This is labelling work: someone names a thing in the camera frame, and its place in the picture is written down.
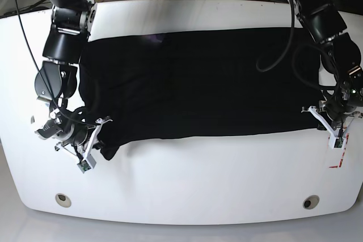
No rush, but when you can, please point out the table cable grommet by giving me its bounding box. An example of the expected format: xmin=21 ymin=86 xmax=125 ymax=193
xmin=303 ymin=195 xmax=320 ymax=210
xmin=55 ymin=193 xmax=71 ymax=208

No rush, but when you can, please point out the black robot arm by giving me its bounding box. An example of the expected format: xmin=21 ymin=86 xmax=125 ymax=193
xmin=32 ymin=0 xmax=96 ymax=155
xmin=288 ymin=0 xmax=362 ymax=122

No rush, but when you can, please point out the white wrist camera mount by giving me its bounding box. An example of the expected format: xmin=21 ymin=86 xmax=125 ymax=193
xmin=301 ymin=106 xmax=362 ymax=150
xmin=54 ymin=116 xmax=113 ymax=174

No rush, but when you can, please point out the left table cable grommet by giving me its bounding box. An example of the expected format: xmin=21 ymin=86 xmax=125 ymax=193
xmin=55 ymin=193 xmax=71 ymax=208

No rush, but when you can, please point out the black T-shirt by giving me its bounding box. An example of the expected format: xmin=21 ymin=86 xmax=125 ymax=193
xmin=79 ymin=28 xmax=323 ymax=160

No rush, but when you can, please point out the red tape rectangle marking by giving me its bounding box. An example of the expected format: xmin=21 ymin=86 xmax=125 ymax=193
xmin=328 ymin=133 xmax=349 ymax=169

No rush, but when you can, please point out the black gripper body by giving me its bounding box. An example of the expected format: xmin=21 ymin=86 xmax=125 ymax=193
xmin=322 ymin=91 xmax=357 ymax=123
xmin=56 ymin=118 xmax=96 ymax=151

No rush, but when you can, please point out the right table cable grommet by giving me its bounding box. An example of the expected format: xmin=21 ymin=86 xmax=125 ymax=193
xmin=303 ymin=195 xmax=320 ymax=210

